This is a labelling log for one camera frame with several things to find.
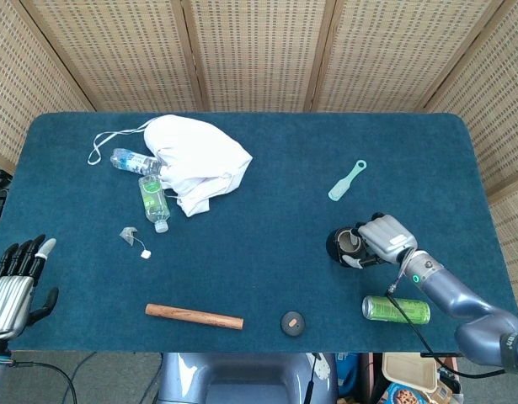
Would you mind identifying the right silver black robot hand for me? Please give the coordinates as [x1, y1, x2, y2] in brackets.
[340, 213, 419, 269]

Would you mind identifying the clear bottle blue label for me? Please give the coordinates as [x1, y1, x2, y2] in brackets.
[109, 147, 163, 176]

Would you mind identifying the tea bag with string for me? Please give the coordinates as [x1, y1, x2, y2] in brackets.
[119, 226, 153, 260]

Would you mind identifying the mint green scoop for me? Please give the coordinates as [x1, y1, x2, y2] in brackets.
[328, 159, 368, 201]

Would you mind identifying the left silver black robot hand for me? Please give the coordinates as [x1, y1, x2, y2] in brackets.
[0, 234, 60, 340]

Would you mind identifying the black cast iron teapot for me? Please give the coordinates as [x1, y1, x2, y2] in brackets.
[326, 226, 369, 267]

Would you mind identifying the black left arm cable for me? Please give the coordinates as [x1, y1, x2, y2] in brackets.
[3, 360, 79, 404]

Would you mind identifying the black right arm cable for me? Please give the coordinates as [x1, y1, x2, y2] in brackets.
[384, 247, 508, 380]

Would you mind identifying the blue snack package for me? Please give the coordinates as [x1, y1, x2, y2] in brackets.
[336, 352, 360, 399]

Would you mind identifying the white cloth bag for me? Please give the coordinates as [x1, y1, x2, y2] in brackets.
[87, 114, 254, 218]

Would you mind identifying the clear bottle green label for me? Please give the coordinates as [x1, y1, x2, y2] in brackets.
[138, 174, 172, 234]

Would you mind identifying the blue felt table cover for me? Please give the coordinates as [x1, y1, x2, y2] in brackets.
[0, 111, 518, 354]

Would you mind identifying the beige takeaway container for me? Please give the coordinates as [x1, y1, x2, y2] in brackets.
[382, 352, 440, 395]

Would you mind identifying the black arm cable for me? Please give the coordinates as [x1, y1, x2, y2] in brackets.
[384, 247, 508, 380]
[3, 360, 79, 404]

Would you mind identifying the green drink can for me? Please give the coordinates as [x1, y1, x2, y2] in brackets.
[361, 295, 431, 325]

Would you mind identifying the cookie box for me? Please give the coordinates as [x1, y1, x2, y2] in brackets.
[378, 381, 453, 404]

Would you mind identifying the woven bamboo folding screen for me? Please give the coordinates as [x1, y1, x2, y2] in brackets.
[0, 0, 518, 279]

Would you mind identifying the wooden rolling stick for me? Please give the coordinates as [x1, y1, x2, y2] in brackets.
[145, 303, 245, 331]

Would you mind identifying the blue-grey robot torso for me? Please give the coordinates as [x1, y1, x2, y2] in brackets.
[157, 352, 339, 404]

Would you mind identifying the black cable on torso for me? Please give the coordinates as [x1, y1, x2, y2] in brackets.
[303, 355, 322, 404]

